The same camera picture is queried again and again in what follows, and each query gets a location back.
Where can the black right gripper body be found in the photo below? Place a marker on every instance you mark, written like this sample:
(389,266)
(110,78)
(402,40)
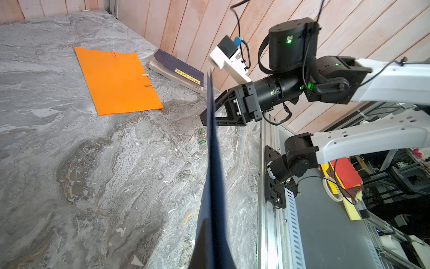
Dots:
(246,102)

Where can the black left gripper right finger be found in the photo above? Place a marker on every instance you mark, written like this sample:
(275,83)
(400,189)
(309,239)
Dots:
(225,259)

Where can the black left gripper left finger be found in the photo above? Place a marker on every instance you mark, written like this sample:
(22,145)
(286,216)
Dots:
(199,257)

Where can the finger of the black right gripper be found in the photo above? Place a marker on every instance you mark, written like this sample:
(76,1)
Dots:
(235,121)
(223,105)

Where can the blue paper document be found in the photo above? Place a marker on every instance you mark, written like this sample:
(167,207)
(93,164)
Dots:
(213,197)

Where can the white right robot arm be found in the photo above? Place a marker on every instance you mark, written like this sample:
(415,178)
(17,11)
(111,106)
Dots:
(295,70)

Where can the dark purple book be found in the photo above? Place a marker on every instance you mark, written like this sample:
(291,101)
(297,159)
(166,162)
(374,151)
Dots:
(177,71)

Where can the masking tape roll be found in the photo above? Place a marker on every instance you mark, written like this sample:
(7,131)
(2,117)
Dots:
(332,189)

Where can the orange paper document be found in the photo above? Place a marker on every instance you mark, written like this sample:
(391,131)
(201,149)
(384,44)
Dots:
(116,85)

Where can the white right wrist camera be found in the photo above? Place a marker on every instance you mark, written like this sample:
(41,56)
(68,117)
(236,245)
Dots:
(226,55)

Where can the aluminium front rail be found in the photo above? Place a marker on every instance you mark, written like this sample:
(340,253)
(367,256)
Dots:
(279,244)

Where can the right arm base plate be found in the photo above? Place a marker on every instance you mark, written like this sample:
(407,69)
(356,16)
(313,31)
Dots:
(278,177)

